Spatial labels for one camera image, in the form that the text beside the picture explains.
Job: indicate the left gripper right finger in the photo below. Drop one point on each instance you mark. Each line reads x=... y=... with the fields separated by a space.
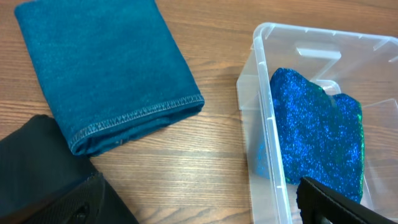
x=320 y=204

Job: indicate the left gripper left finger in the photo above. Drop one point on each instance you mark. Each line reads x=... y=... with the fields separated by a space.
x=88 y=200

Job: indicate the black cloth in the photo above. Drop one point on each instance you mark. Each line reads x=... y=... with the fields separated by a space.
x=35 y=162

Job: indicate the blue sparkly cloth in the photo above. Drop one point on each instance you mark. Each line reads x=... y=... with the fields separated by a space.
x=320 y=135

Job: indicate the blue denim cloth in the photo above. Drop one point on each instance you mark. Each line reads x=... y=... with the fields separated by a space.
x=110 y=71

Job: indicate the clear plastic container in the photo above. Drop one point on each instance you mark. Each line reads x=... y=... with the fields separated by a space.
x=363 y=66

